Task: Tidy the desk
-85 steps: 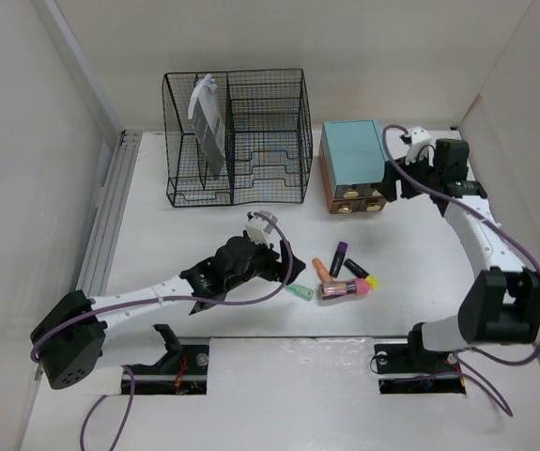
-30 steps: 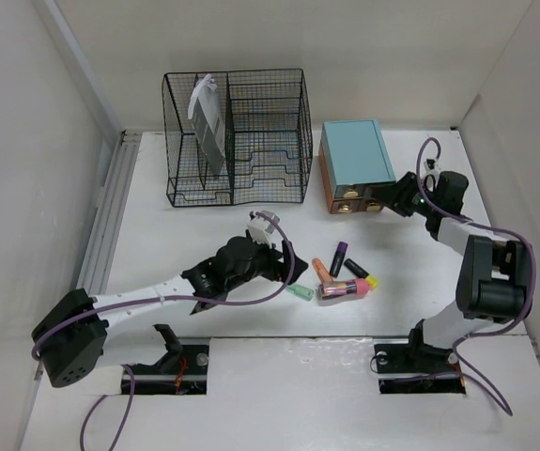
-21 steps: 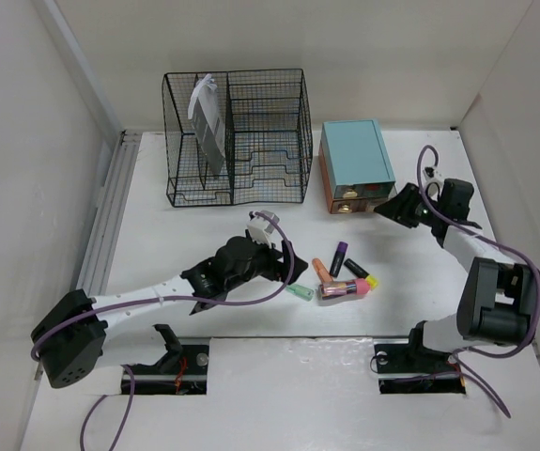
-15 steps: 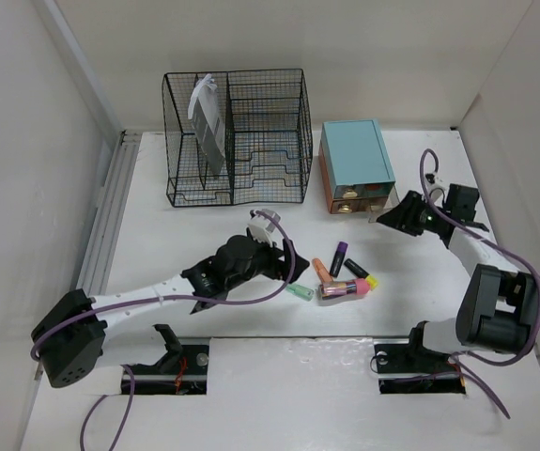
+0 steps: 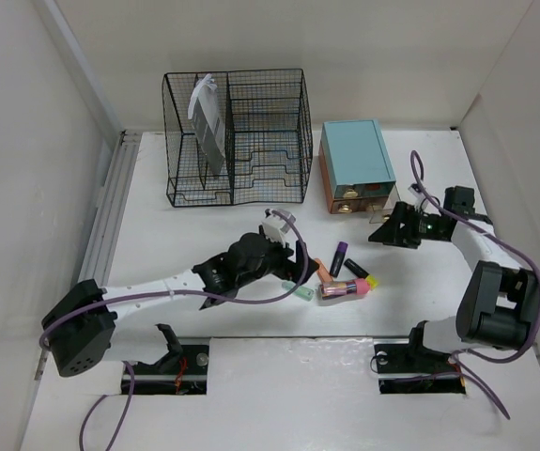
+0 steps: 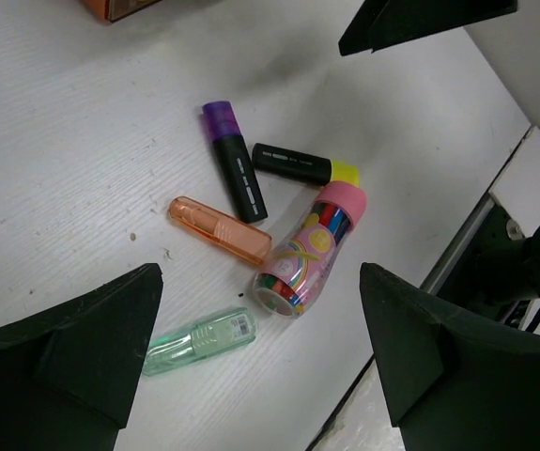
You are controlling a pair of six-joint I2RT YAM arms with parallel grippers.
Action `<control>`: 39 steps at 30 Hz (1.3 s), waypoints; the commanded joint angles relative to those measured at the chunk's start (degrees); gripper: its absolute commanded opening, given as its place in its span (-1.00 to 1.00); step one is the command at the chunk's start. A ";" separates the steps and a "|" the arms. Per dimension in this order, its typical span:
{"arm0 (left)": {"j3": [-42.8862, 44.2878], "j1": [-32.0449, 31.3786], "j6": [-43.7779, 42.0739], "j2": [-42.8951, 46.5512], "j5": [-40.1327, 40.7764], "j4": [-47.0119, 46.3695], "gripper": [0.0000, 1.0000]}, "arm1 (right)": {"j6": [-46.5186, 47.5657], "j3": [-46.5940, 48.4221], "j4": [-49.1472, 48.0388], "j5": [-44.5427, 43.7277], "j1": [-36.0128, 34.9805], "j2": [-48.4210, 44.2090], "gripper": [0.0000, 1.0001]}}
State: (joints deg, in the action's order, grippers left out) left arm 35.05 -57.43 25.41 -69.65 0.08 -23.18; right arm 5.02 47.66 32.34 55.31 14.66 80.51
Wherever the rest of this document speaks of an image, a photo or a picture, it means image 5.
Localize black wire mesh organizer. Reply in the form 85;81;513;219
162;69;313;208

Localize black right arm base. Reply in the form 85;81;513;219
371;321;466;395

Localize grey paper swatch booklet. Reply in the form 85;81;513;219
187;73;225;176

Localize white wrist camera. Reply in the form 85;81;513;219
409;184;429;211
261;209;296;247

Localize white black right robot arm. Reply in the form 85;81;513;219
368;186;540;374

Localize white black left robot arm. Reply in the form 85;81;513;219
39;232;318;378

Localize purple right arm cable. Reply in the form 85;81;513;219
409;149;540;420

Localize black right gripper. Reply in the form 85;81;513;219
367;200;447;249

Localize teal orange drawer box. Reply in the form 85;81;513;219
318;119;396;214

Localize pink colourful tube case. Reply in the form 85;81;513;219
318;278;373;300

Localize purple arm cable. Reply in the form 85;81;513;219
39;210;309;451
409;149;540;420

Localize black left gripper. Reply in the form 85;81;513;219
236;230;316;288

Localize clear plastic drawer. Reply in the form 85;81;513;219
335;188;368;214
365;186;400;224

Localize orange highlighter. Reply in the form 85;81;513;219
315;258;333;284

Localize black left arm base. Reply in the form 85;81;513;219
120;324;210;396

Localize aluminium rail left side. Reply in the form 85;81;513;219
70;130;143;288

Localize yellow cap black highlighter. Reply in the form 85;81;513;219
344;258;378;289

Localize green highlighter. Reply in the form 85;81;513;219
282;281;315;302

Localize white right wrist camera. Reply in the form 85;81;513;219
409;184;429;211

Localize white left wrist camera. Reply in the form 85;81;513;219
261;209;296;247

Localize purple cap black highlighter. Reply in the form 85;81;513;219
330;241;348;277

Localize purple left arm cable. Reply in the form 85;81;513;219
39;210;309;451

